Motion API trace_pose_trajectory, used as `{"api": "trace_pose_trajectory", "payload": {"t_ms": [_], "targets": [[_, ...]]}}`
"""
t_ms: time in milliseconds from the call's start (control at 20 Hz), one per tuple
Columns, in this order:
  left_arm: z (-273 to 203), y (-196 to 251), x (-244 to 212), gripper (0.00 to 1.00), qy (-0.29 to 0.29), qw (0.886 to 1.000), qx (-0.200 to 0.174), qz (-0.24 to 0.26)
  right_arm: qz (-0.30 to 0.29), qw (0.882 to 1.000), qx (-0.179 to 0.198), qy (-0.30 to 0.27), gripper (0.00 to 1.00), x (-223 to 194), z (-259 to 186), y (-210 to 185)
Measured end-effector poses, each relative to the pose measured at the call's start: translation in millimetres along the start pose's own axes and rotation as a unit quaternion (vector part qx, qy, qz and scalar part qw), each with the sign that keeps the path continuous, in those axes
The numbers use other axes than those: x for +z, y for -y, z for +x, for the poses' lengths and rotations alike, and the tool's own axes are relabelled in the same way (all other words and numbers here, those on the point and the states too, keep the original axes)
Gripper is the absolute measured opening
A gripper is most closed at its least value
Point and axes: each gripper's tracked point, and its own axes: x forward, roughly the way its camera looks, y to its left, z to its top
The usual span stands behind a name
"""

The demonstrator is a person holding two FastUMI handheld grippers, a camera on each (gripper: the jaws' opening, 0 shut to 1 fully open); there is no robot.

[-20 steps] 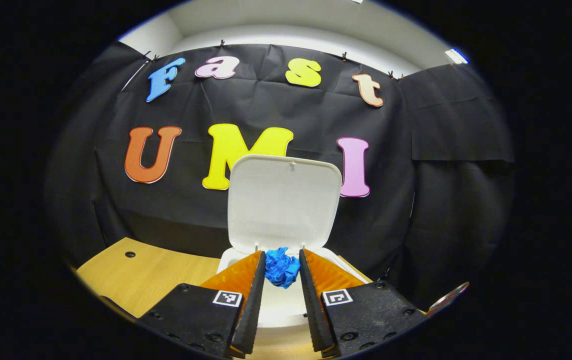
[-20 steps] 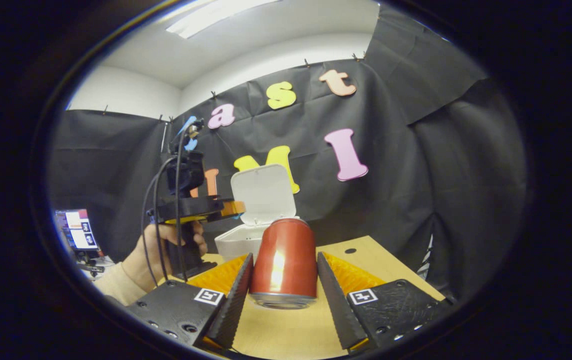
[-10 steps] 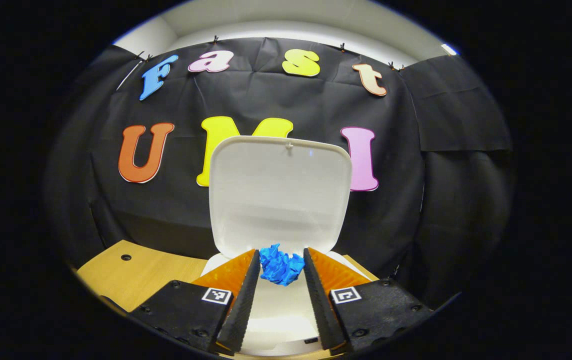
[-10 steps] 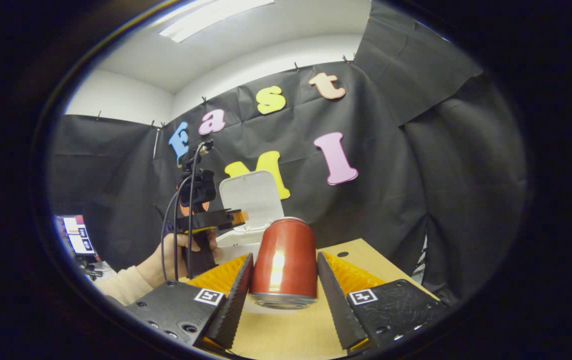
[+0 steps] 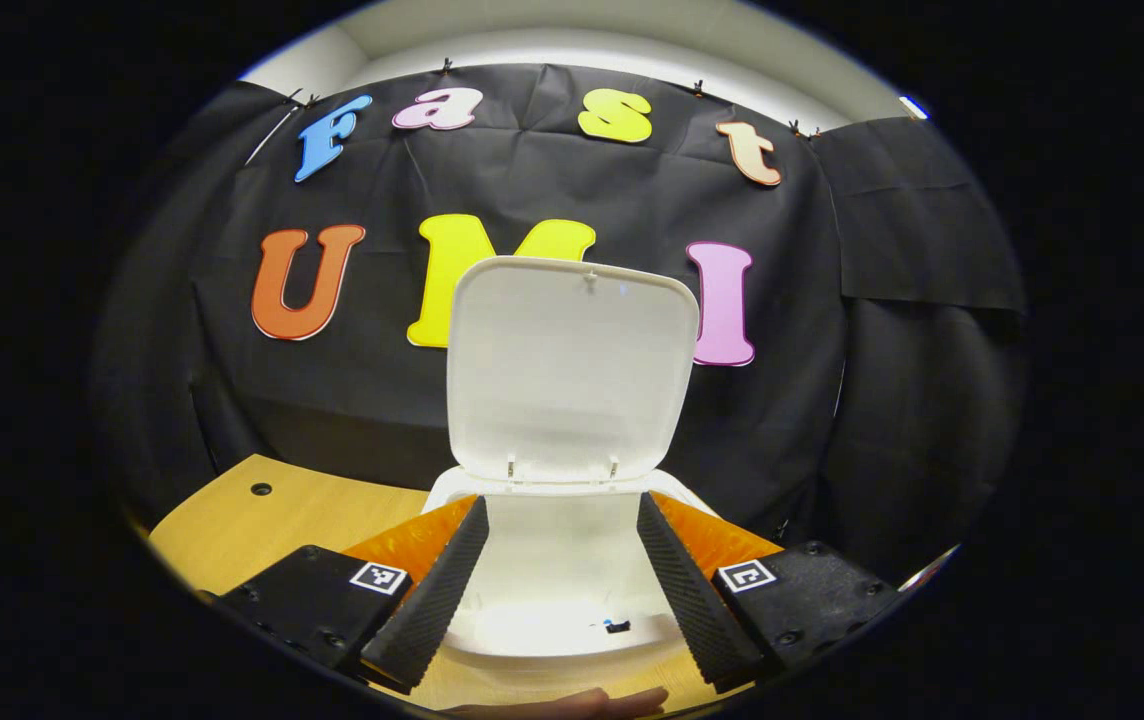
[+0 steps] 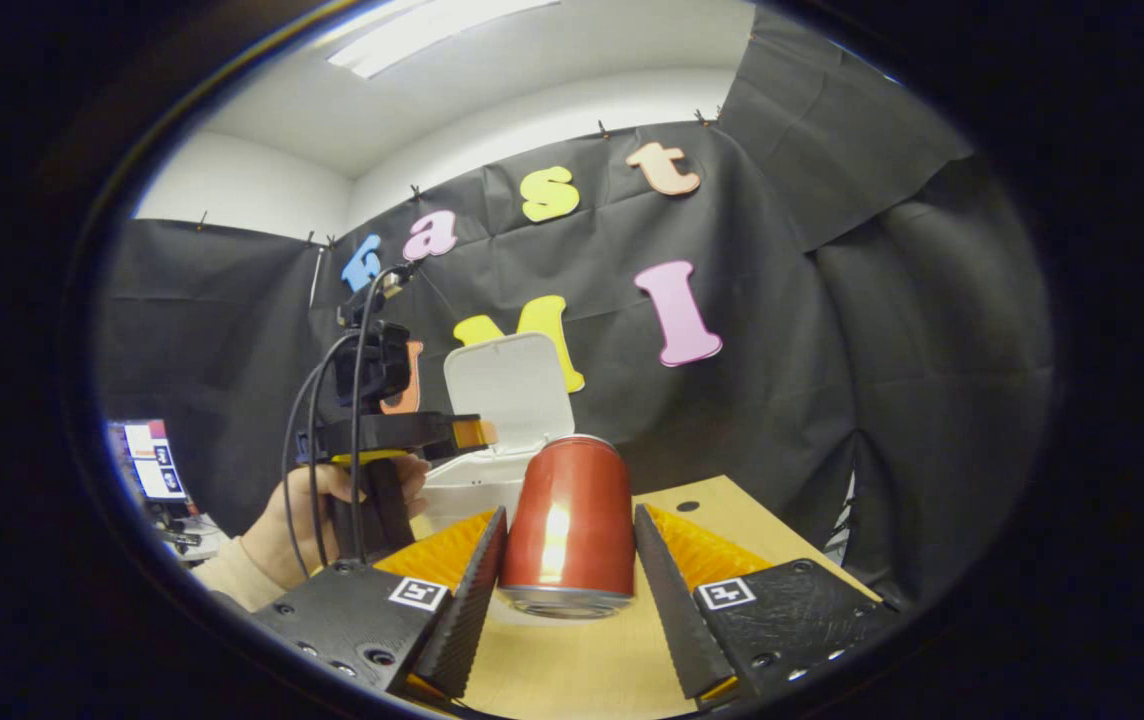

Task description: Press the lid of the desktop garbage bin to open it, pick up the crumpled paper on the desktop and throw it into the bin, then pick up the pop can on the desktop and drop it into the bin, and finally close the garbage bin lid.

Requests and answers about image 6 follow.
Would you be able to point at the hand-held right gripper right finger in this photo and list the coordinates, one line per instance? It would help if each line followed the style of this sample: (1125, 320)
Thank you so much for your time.
(677, 620)

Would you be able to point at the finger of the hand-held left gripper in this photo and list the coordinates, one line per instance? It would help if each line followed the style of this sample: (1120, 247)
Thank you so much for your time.
(467, 433)

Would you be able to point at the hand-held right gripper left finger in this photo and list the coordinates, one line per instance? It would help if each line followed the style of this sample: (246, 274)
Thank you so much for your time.
(472, 610)

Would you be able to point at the white desktop garbage bin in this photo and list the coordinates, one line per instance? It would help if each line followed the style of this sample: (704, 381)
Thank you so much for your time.
(512, 390)

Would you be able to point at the red pop can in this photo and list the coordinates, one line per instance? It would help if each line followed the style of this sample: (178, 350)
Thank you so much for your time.
(572, 520)

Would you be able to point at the wooden desktop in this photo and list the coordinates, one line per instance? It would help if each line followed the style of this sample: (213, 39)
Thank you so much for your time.
(572, 660)

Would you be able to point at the computer monitor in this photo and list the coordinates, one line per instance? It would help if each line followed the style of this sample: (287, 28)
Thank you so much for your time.
(152, 465)

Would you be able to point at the white side table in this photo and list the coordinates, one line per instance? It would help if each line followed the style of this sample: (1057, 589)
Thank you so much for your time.
(210, 550)

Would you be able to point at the ceiling light panel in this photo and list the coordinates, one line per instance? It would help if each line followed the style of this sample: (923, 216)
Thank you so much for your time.
(432, 35)

